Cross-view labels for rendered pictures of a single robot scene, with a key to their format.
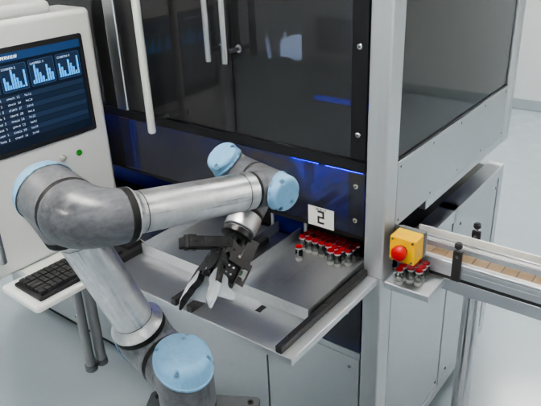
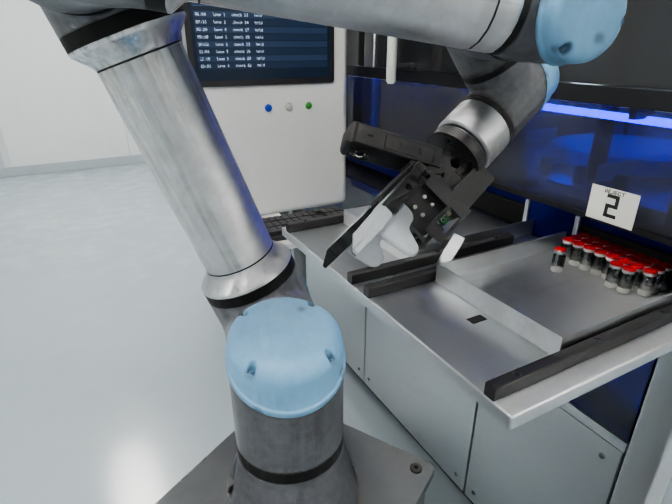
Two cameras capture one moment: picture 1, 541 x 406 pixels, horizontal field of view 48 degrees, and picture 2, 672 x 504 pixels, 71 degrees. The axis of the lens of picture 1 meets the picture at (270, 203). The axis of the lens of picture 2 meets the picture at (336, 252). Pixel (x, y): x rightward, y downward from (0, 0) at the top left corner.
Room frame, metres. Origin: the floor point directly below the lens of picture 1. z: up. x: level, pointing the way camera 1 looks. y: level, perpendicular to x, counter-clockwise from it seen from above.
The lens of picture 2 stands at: (0.63, -0.02, 1.28)
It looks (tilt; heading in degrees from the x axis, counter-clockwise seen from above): 24 degrees down; 24
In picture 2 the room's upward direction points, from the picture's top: straight up
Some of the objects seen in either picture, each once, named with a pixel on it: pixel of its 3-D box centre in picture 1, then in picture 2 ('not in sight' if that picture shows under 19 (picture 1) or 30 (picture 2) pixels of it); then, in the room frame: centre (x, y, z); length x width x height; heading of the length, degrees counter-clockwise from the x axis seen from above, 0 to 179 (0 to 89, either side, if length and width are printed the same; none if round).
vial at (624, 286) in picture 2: (337, 258); (626, 279); (1.49, -0.18, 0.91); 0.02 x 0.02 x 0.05
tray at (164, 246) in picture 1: (212, 237); (435, 221); (1.67, 0.18, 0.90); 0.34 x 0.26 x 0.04; 142
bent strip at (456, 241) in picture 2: not in sight; (429, 257); (1.44, 0.14, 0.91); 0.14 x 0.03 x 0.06; 142
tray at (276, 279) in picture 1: (303, 269); (562, 281); (1.46, -0.08, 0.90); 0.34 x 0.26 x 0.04; 142
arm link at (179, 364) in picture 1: (183, 374); (286, 375); (0.98, 0.19, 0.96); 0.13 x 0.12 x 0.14; 39
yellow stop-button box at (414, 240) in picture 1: (407, 245); not in sight; (1.39, -0.35, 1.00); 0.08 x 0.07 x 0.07; 142
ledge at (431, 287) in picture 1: (416, 279); not in sight; (1.42, -0.39, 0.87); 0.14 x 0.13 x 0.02; 142
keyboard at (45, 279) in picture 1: (83, 262); (283, 226); (1.68, 0.60, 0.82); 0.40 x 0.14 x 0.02; 140
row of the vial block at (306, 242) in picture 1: (324, 250); (603, 264); (1.54, -0.15, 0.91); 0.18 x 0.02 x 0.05; 52
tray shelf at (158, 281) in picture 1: (241, 271); (461, 266); (1.51, 0.09, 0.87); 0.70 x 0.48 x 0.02; 52
